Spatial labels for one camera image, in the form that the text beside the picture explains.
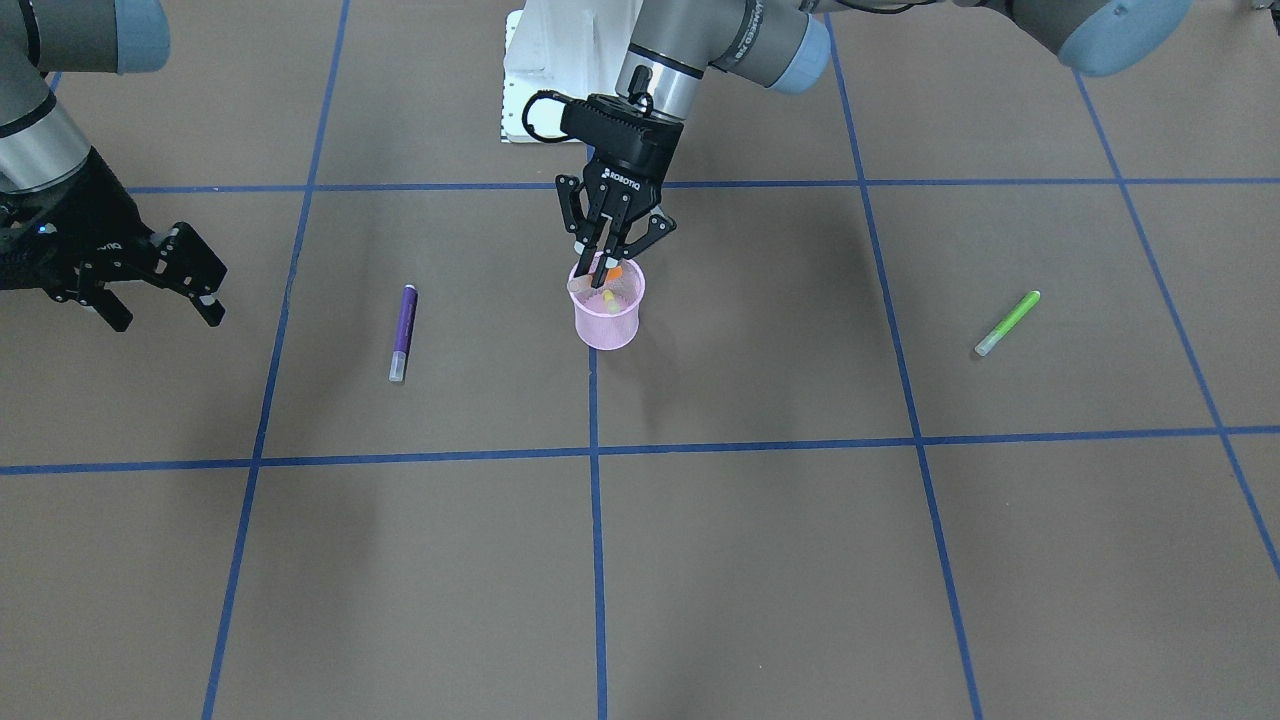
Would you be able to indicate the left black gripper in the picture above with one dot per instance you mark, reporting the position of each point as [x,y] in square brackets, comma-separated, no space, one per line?
[627,180]

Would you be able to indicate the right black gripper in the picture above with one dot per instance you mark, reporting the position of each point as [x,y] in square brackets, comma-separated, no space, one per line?
[88,215]

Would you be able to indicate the purple marker pen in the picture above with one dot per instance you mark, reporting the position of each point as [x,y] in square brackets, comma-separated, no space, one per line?
[404,332]

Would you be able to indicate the green highlighter pen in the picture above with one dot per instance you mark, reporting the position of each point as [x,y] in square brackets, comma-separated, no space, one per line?
[1003,328]

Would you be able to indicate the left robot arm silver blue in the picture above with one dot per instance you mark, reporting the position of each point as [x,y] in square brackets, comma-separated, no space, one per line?
[784,45]

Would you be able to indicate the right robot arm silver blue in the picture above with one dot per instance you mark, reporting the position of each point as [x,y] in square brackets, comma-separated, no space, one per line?
[41,142]

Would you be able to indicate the pink mesh pen holder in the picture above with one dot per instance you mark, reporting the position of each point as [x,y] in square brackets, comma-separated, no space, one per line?
[605,332]

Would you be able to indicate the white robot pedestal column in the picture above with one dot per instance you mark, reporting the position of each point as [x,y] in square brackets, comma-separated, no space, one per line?
[573,47]

